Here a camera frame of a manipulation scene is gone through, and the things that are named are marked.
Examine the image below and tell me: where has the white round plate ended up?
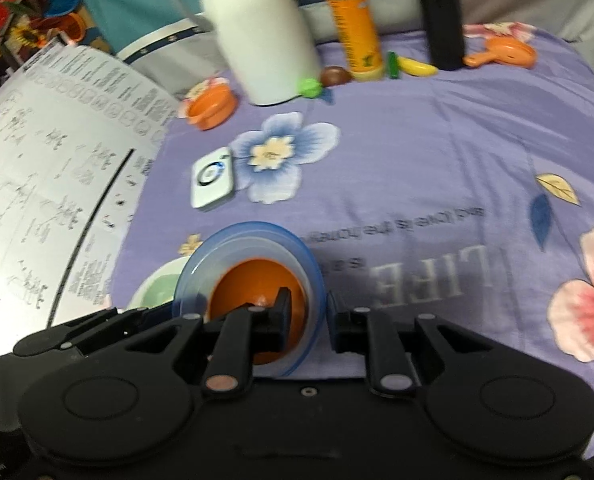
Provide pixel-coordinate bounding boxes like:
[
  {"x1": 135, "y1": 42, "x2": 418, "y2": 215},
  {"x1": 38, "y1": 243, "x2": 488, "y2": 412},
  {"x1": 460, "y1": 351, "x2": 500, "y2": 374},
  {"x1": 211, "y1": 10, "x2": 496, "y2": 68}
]
[{"x1": 126, "y1": 256, "x2": 190, "y2": 310}]

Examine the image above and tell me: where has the white thermos jug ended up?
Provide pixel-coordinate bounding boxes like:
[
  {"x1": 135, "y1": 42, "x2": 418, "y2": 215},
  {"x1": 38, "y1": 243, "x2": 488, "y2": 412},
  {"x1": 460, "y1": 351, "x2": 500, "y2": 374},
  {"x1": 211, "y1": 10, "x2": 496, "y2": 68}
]
[{"x1": 171, "y1": 0, "x2": 321, "y2": 106}]

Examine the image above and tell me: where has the green square plate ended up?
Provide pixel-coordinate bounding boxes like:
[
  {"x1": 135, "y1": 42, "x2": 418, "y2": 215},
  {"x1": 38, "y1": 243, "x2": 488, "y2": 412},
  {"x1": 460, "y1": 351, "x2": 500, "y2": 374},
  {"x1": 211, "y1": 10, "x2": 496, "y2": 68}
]
[{"x1": 130, "y1": 270, "x2": 181, "y2": 308}]

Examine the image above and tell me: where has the brown toy half ball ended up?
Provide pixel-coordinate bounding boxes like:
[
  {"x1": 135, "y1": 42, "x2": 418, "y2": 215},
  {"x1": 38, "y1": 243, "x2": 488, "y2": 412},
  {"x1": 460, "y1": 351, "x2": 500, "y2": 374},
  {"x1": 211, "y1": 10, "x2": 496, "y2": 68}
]
[{"x1": 320, "y1": 65, "x2": 353, "y2": 88}]

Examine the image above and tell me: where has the blue translucent plastic bowl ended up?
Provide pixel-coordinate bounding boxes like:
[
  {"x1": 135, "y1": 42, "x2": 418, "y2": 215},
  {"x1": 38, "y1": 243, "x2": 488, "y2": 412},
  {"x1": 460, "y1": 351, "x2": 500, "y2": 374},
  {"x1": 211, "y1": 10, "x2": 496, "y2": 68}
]
[{"x1": 173, "y1": 221, "x2": 326, "y2": 378}]

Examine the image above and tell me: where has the green toy cucumber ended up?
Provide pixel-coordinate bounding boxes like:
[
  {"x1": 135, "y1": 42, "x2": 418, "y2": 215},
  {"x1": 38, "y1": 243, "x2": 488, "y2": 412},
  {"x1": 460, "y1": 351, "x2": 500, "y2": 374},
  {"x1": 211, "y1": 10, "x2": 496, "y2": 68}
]
[{"x1": 387, "y1": 51, "x2": 400, "y2": 79}]

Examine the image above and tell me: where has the grey star-trimmed pillow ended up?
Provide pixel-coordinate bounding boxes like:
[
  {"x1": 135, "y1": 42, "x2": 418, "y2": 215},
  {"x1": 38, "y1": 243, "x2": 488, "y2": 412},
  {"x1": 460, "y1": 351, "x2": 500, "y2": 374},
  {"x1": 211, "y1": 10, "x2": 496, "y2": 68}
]
[{"x1": 117, "y1": 0, "x2": 594, "y2": 94}]

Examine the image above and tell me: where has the purple floral tablecloth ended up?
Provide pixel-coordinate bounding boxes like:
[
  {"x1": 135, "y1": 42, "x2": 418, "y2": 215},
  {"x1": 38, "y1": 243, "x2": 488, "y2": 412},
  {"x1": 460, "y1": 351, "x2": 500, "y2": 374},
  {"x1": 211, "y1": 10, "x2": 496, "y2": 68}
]
[{"x1": 108, "y1": 22, "x2": 594, "y2": 461}]

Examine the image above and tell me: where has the orange yellow detergent bottle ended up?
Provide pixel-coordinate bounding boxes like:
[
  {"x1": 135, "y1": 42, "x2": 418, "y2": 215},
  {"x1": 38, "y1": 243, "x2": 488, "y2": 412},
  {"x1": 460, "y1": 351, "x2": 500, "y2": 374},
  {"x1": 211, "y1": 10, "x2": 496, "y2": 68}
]
[{"x1": 326, "y1": 0, "x2": 385, "y2": 81}]

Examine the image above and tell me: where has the green toy vegetable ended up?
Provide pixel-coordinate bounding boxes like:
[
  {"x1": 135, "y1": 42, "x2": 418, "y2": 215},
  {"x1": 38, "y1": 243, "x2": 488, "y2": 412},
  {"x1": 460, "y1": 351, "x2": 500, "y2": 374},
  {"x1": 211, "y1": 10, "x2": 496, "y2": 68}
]
[{"x1": 297, "y1": 78, "x2": 323, "y2": 99}]

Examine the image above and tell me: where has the black tall flask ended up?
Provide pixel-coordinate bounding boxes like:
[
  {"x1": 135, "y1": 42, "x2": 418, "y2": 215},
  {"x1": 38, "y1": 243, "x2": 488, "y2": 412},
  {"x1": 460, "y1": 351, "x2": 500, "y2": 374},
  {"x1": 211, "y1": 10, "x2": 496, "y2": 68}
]
[{"x1": 419, "y1": 0, "x2": 466, "y2": 70}]

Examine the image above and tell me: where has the orange toy pot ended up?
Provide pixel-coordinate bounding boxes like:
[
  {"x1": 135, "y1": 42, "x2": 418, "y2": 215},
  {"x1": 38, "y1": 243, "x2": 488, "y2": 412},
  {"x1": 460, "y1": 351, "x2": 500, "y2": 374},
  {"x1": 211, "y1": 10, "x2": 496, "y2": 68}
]
[{"x1": 182, "y1": 77, "x2": 238, "y2": 131}]

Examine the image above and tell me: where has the white printed instruction sheet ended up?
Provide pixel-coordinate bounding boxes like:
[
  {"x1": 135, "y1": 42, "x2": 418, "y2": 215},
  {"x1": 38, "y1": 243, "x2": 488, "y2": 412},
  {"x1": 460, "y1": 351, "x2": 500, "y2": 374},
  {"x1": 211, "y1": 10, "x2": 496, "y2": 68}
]
[{"x1": 0, "y1": 41, "x2": 181, "y2": 434}]

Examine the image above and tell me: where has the orange-red plastic bowl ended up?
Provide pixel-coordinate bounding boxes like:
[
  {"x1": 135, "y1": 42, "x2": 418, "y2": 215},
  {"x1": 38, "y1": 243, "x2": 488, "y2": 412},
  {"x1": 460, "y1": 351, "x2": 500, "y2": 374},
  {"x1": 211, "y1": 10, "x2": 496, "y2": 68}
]
[{"x1": 207, "y1": 258, "x2": 309, "y2": 365}]

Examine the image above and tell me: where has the orange toy frying pan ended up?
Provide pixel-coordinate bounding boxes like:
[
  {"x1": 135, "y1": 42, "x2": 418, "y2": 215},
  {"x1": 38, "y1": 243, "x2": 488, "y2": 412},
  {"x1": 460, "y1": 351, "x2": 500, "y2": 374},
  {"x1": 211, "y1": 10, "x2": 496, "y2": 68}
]
[{"x1": 464, "y1": 37, "x2": 538, "y2": 68}]

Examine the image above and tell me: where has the yellow toy banana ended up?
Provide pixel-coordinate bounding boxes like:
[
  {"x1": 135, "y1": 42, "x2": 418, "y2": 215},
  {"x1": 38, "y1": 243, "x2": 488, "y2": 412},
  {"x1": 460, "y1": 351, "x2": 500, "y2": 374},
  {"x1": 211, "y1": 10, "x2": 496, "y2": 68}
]
[{"x1": 397, "y1": 56, "x2": 439, "y2": 77}]

